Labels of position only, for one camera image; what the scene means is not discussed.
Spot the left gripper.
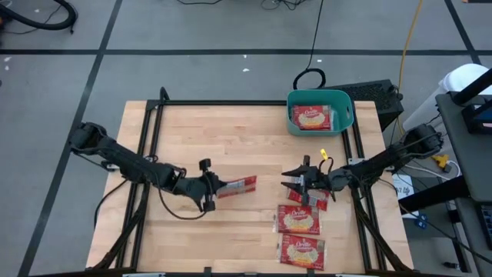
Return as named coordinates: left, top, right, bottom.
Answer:
left=175, top=157, right=228, bottom=213

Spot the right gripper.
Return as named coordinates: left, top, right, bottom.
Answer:
left=281, top=154, right=340, bottom=208

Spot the red Orville popcorn bag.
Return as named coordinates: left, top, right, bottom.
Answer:
left=278, top=232, right=327, bottom=271
left=275, top=204, right=321, bottom=235
left=216, top=175, right=258, bottom=200
left=291, top=104, right=336, bottom=132
left=287, top=187, right=331, bottom=212

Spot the teal plastic basket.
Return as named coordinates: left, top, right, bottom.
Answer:
left=286, top=88, right=355, bottom=137

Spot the white paper sheet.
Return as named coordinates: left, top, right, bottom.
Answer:
left=391, top=173, right=420, bottom=221

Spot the black computer tower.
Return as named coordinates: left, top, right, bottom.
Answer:
left=325, top=78, right=405, bottom=132

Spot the blue connector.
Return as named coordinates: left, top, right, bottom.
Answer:
left=414, top=212, right=430, bottom=231

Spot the black desk beam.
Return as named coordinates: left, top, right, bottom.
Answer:
left=397, top=175, right=472, bottom=215

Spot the yellow plug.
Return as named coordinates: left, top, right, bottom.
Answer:
left=430, top=153, right=451, bottom=174

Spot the grey desk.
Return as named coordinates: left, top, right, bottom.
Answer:
left=454, top=196, right=492, bottom=277
left=435, top=92, right=492, bottom=204

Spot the black desktop device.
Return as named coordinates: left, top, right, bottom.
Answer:
left=460, top=100, right=492, bottom=135

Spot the white plastic bin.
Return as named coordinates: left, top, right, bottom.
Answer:
left=402, top=63, right=490, bottom=132

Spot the black keyboard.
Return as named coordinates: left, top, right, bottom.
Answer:
left=478, top=203, right=492, bottom=252

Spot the black slanted bar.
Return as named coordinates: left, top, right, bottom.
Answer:
left=450, top=68, right=492, bottom=105

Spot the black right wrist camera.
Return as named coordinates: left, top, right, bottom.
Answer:
left=313, top=171, right=331, bottom=189

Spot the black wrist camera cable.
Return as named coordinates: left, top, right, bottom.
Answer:
left=155, top=184, right=211, bottom=222

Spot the black aluminium table frame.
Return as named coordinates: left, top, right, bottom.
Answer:
left=91, top=86, right=415, bottom=277

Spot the black coiled power cable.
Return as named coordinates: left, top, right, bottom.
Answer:
left=291, top=0, right=327, bottom=91

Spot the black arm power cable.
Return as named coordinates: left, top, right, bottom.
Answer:
left=93, top=177, right=130, bottom=230

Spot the black floor cable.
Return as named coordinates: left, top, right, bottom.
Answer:
left=260, top=0, right=311, bottom=12
left=175, top=0, right=224, bottom=6

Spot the yellow extension cable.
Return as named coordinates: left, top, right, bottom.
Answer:
left=397, top=0, right=424, bottom=142

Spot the black corrugated hose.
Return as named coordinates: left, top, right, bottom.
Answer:
left=0, top=0, right=79, bottom=32

